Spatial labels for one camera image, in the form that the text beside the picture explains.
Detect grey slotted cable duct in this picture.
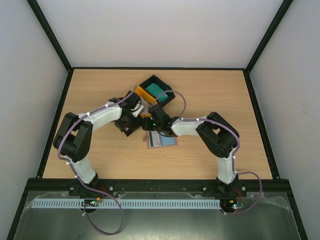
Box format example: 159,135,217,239
31,198,221,210

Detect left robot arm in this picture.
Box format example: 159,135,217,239
53,91,145,184

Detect teal card stack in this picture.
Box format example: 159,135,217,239
146,83,169,103

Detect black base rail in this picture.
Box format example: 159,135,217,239
24,176,291,197

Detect yellow bin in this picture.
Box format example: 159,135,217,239
134,85,159,118

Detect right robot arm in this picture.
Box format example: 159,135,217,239
142,105,240,196

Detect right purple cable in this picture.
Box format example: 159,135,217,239
150,90,264,216

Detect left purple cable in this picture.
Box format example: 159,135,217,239
57,85,139,235

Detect white card with stripe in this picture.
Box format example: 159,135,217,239
147,131,162,148

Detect purple cable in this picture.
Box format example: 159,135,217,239
57,85,139,235
150,90,264,216

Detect black enclosure frame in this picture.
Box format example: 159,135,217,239
7,0,308,240

